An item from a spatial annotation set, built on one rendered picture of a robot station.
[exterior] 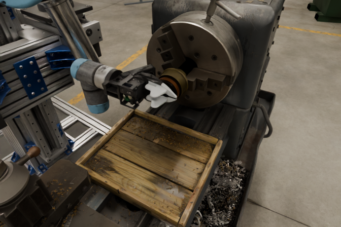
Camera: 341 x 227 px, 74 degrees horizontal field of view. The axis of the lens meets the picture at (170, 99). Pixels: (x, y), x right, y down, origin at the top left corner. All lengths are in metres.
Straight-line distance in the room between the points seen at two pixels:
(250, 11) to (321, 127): 1.81
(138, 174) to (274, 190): 1.29
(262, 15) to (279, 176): 1.36
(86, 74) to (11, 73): 0.43
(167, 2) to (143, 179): 0.62
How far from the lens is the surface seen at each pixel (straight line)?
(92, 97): 0.80
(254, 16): 0.81
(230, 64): 0.70
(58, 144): 1.57
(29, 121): 1.37
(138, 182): 0.69
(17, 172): 0.46
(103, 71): 0.71
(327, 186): 2.04
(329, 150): 2.29
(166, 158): 0.73
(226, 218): 1.00
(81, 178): 0.56
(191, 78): 0.68
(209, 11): 0.70
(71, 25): 0.83
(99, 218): 0.56
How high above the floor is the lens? 1.46
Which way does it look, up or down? 38 degrees down
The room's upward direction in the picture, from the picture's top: straight up
